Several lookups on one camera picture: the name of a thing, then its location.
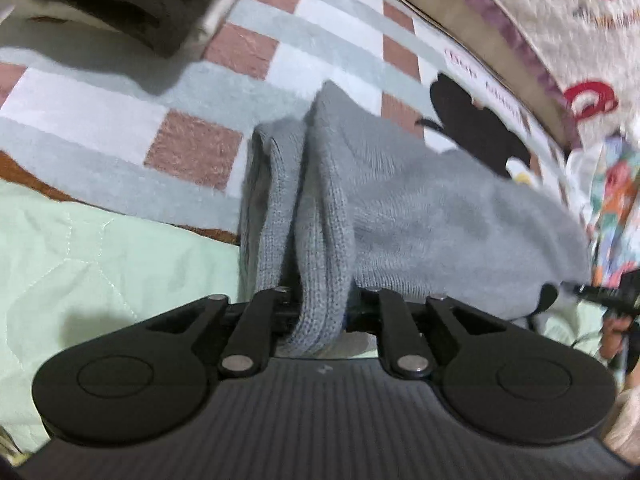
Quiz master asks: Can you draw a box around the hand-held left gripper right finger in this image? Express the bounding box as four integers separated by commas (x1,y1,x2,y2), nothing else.
344,287,509,381

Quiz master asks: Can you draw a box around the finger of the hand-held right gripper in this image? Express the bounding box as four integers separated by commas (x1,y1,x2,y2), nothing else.
572,269,640,319

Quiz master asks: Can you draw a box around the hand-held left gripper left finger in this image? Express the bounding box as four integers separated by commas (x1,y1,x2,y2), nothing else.
144,286,307,380

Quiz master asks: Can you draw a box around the grey knit sweater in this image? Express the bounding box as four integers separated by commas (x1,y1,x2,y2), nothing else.
238,80,594,359

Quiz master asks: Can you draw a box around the person's right hand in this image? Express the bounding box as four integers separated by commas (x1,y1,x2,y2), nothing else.
599,317,632,362

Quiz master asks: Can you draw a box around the colourful floral cloth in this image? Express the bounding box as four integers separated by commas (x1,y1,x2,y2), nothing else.
564,132,640,289

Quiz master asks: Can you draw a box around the pale fuzzy cloth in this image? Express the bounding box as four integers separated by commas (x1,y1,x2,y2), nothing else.
602,385,640,462

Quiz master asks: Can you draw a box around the light green quilt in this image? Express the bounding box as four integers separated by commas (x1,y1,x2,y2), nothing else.
0,179,608,455

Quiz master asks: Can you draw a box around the white quilted blanket red print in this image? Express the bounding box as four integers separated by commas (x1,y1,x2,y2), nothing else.
414,0,640,152

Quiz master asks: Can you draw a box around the checkered pink teal blanket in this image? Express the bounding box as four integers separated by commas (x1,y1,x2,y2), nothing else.
0,0,568,247

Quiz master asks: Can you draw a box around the white folded garment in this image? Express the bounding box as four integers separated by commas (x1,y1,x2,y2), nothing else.
0,0,267,57

